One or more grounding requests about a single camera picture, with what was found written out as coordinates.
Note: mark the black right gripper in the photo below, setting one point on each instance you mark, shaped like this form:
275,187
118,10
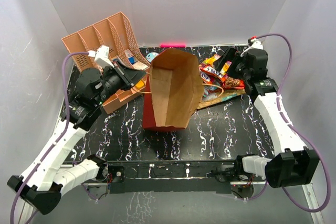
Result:
229,55

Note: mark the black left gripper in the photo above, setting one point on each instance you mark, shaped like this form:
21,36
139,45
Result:
128,76

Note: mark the yellow candy packet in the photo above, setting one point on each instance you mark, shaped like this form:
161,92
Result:
225,67

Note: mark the orange candy bar pack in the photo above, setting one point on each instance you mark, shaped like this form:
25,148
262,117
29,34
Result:
207,72

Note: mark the gold foil snack bag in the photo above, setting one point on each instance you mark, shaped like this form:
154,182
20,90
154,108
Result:
218,97

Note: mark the red brown paper bag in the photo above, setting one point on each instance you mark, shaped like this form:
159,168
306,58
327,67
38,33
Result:
174,89

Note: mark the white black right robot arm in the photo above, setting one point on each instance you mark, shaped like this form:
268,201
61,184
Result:
294,163

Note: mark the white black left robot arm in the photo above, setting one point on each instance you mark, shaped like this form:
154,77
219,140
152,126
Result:
42,184

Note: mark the yellow block in organizer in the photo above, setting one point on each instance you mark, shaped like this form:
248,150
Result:
140,85

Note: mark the white card pack in organizer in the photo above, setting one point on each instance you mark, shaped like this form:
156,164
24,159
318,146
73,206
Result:
135,63

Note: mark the blue blister pack item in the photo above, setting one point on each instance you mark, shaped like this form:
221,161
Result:
151,56

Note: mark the pink plastic desk organizer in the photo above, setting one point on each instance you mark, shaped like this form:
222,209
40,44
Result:
90,95

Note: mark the pink tape strip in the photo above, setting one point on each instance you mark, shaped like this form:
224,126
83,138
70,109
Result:
172,44

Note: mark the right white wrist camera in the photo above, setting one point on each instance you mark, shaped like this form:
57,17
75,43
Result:
253,43

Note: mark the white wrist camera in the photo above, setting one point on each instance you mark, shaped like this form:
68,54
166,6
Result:
101,56
253,43

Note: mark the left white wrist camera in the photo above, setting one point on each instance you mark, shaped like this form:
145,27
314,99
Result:
101,56

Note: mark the black aluminium base frame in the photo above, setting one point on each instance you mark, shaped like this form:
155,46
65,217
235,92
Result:
179,177

